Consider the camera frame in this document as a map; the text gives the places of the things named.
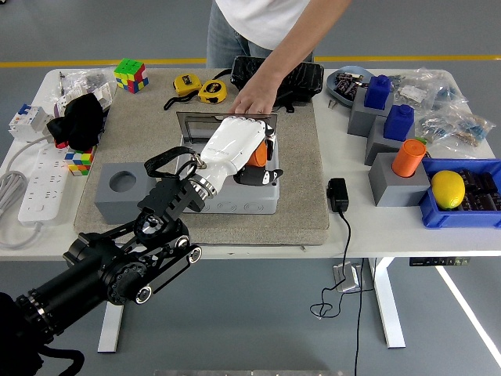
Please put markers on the white table leg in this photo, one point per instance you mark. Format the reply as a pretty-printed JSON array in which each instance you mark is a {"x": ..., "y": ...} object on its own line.
[
  {"x": 111, "y": 329},
  {"x": 387, "y": 305}
]

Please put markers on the person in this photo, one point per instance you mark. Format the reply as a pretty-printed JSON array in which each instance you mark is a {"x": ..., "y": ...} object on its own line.
[{"x": 258, "y": 19}]

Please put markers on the orange cylinder battery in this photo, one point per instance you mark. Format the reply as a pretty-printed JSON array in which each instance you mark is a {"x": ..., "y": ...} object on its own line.
[
  {"x": 408, "y": 158},
  {"x": 257, "y": 154}
]

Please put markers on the blue plastic bin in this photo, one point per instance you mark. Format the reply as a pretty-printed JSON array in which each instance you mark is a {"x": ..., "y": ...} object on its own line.
[{"x": 458, "y": 219}]

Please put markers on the black table control panel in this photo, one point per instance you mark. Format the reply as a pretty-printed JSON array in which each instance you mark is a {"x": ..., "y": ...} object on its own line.
[{"x": 438, "y": 261}]

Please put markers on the yellow tape measure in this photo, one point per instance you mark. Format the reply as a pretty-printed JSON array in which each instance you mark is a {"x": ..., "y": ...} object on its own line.
[
  {"x": 187, "y": 84},
  {"x": 212, "y": 92}
]

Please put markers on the plastic bag of dark parts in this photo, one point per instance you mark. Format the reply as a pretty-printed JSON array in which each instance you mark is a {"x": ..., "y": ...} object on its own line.
[{"x": 96, "y": 78}]

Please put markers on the white circuit breaker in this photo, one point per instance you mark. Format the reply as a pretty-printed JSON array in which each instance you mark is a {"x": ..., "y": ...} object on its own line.
[{"x": 25, "y": 121}]

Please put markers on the plastic bag with white label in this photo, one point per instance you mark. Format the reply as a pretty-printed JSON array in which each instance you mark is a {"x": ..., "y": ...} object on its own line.
[{"x": 411, "y": 92}]

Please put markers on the yellow lemon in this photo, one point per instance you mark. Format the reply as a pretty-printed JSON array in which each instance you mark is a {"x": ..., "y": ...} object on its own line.
[{"x": 448, "y": 190}]

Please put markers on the white power strip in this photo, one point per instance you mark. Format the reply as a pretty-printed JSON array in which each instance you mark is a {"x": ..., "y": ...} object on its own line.
[{"x": 43, "y": 184}]

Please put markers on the person's left forearm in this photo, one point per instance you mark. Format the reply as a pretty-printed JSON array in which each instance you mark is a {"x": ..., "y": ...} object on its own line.
[{"x": 293, "y": 47}]

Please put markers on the light blue dish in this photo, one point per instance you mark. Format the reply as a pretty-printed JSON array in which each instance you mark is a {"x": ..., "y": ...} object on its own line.
[{"x": 332, "y": 92}]

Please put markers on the silver metal bracket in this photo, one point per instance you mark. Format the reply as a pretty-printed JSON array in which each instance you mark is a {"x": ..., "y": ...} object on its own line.
[{"x": 348, "y": 280}]

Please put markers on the black cloth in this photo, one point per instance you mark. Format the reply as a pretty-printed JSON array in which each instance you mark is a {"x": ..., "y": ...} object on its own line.
[{"x": 80, "y": 121}]

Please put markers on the small green piece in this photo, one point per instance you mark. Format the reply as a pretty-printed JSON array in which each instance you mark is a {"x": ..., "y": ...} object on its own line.
[{"x": 420, "y": 139}]

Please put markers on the person's left hand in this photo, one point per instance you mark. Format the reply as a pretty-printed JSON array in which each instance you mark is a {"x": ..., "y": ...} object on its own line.
[{"x": 254, "y": 98}]

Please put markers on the black glossy case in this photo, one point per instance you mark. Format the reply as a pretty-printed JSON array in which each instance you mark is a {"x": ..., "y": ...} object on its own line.
[{"x": 305, "y": 78}]

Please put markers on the small metal tweezers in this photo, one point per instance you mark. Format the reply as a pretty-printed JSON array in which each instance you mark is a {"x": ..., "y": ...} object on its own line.
[{"x": 332, "y": 103}]

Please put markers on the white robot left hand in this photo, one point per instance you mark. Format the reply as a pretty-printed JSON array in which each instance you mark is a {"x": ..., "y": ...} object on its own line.
[{"x": 231, "y": 149}]

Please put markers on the grey holder block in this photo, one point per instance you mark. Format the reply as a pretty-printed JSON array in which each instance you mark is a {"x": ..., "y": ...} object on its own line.
[
  {"x": 395, "y": 190},
  {"x": 360, "y": 119},
  {"x": 117, "y": 203},
  {"x": 377, "y": 150}
]

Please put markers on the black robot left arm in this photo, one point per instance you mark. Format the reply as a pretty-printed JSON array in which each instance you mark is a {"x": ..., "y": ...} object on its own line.
[{"x": 117, "y": 270}]

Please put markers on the grey electrical box with lid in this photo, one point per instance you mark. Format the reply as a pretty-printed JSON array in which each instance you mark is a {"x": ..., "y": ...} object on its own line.
[{"x": 235, "y": 205}]

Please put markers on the blue battery block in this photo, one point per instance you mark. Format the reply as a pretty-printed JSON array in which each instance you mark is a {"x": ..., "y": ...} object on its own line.
[
  {"x": 377, "y": 92},
  {"x": 398, "y": 123}
]

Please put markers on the small colourful puzzle cube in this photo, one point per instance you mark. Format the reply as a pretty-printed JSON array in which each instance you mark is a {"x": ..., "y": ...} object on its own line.
[{"x": 80, "y": 162}]

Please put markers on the plastic bag of blue parts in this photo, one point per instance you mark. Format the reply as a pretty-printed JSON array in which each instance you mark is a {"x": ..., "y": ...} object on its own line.
[
  {"x": 434, "y": 127},
  {"x": 450, "y": 96}
]

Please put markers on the black power adapter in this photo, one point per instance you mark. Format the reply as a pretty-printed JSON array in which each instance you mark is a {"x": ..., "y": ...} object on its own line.
[{"x": 337, "y": 195}]

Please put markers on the large colourful puzzle cube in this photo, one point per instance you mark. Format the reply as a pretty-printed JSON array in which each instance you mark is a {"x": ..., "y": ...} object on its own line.
[{"x": 131, "y": 74}]

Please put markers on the plastic bag of white parts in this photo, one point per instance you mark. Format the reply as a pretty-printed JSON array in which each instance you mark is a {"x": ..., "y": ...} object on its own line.
[{"x": 103, "y": 94}]

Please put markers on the grey-brown mat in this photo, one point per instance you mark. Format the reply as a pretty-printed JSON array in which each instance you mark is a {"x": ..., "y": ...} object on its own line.
[{"x": 274, "y": 231}]

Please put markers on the plastic bag of brown parts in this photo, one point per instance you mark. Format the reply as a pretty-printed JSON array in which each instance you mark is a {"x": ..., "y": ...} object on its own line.
[{"x": 471, "y": 131}]

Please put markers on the thin grey pen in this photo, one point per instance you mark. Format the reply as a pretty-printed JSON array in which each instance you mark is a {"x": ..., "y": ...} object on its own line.
[{"x": 61, "y": 82}]

